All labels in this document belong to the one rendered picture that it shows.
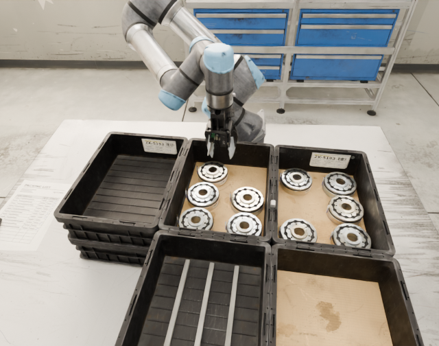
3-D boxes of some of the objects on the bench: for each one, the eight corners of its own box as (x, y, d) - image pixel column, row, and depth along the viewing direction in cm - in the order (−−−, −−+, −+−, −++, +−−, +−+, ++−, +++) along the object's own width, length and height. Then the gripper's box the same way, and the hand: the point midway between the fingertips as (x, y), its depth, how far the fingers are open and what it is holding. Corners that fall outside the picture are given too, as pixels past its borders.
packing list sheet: (20, 180, 128) (19, 179, 128) (74, 182, 127) (74, 180, 126) (-31, 249, 104) (-32, 248, 104) (35, 252, 103) (34, 251, 103)
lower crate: (123, 176, 129) (116, 154, 121) (193, 182, 126) (191, 160, 117) (77, 261, 101) (64, 239, 92) (167, 272, 97) (162, 251, 89)
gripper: (194, 111, 83) (199, 169, 98) (239, 114, 82) (237, 173, 96) (200, 95, 89) (204, 152, 104) (242, 97, 88) (240, 155, 103)
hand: (221, 153), depth 101 cm, fingers open, 5 cm apart
